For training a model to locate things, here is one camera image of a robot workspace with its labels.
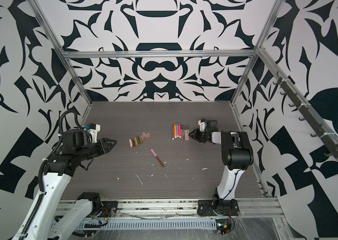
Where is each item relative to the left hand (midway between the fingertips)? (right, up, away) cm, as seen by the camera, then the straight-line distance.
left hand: (113, 140), depth 72 cm
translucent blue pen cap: (+10, -1, +29) cm, 31 cm away
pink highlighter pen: (+34, 0, +30) cm, 45 cm away
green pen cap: (+6, -4, +27) cm, 28 cm away
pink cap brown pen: (+18, -12, +20) cm, 30 cm away
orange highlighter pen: (+30, +2, +31) cm, 43 cm away
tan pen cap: (+5, -5, +25) cm, 26 cm away
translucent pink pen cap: (+9, -3, +27) cm, 29 cm away
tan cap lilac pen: (+37, +2, +31) cm, 48 cm away
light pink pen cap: (+2, -5, +25) cm, 26 cm away
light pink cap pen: (+39, +1, +30) cm, 50 cm away
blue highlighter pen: (+32, +3, +32) cm, 45 cm away
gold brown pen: (+35, +1, +30) cm, 46 cm away
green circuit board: (+52, -40, -1) cm, 66 cm away
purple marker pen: (+29, -3, +27) cm, 40 cm away
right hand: (+41, 0, +28) cm, 50 cm away
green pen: (+36, +1, +30) cm, 47 cm away
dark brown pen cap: (+3, -5, +25) cm, 26 cm away
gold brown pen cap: (+7, -2, +27) cm, 28 cm away
